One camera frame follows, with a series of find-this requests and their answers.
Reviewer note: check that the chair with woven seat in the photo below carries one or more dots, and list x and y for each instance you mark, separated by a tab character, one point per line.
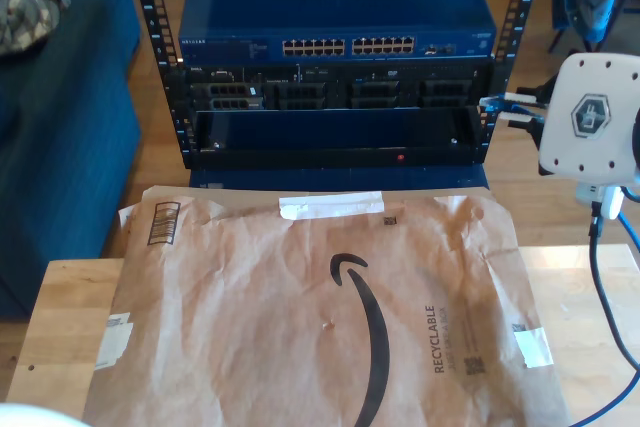
556	39

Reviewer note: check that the black rack server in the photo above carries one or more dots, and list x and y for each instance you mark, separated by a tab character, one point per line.
340	92

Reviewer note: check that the long white tape strip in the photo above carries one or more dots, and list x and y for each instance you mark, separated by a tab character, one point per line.
330	204

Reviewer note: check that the short white tape piece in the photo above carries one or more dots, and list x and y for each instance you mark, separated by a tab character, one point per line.
532	347

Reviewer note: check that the brown paper mailer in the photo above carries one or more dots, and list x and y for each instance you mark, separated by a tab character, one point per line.
250	347

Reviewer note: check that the blue sofa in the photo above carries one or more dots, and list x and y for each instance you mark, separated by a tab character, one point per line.
65	147

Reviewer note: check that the white shipping label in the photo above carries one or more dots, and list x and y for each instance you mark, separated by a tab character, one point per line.
112	342

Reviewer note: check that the camouflage cloth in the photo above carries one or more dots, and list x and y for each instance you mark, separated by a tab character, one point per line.
30	12

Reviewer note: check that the black rack frame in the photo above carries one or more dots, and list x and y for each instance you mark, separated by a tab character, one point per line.
155	22

